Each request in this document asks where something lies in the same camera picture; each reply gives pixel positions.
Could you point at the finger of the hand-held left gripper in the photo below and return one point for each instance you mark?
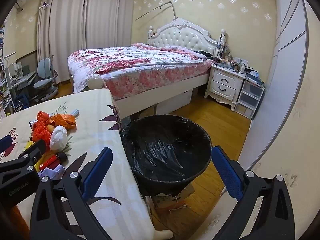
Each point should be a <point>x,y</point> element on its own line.
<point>5,143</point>
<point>30,157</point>

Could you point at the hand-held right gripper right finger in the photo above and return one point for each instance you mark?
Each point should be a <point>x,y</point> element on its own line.
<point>227,172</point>

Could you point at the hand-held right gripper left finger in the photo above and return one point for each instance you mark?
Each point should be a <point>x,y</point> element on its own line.
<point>97,175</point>

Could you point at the yellow foam fruit net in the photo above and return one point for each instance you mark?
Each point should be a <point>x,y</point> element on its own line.
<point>30,144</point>

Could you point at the red tube with black cap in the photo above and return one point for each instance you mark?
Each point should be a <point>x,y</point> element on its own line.
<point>48,161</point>

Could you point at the red foam fruit net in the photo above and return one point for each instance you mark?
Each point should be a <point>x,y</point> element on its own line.
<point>40,132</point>

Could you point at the white tissue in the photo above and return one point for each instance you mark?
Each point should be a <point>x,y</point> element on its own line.
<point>58,137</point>

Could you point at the yellow bottle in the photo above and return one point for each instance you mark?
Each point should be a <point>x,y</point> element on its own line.
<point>51,129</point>

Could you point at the orange plastic bag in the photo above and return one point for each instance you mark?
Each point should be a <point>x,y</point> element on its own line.
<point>63,120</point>

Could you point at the black lined trash bin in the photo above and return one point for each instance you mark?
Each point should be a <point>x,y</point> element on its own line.
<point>162,155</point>

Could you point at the floral tablecloth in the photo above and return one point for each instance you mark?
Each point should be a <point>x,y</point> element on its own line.
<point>95,130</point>

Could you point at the blue crate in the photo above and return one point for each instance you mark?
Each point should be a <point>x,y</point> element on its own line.
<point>21,100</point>

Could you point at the bookshelf with books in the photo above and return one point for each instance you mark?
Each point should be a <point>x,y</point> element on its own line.
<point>3,90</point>

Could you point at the cardboard box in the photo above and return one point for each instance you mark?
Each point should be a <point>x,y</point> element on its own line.
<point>172,198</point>

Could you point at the grey study desk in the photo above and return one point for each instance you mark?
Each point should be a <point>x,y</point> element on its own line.
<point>25,78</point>

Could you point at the clear plastic drawer unit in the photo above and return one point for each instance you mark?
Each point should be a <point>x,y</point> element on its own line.
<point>250,97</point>

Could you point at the grey desk chair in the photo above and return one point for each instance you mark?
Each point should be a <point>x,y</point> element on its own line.
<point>43,66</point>

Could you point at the white storage box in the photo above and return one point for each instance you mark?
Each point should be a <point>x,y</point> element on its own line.
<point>173,102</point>

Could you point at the cream table leg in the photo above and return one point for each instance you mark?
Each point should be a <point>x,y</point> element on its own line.
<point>163,234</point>

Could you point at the white nightstand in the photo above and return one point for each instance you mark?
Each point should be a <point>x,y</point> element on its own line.
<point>225,82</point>

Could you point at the white wardrobe door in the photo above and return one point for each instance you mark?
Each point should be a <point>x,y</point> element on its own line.
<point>282,80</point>

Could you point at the cluster of small bottles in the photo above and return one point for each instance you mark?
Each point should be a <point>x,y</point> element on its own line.
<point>232,63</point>

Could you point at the floral quilt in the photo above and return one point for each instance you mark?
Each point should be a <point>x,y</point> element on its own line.
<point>137,65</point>

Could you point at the dark cloth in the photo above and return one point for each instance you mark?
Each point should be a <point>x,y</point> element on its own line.
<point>203,53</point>

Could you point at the beige curtain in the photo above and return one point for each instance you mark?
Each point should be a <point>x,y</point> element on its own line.
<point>70,30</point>

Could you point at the white air conditioner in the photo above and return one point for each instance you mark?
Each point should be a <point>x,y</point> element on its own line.
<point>22,1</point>

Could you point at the thin metal pole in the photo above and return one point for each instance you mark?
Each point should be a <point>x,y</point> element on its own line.
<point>153,11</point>

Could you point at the white wall socket strip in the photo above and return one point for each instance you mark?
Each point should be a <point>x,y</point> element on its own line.
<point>242,60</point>

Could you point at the white bed frame with headboard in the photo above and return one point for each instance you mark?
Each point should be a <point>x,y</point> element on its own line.
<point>180,36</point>

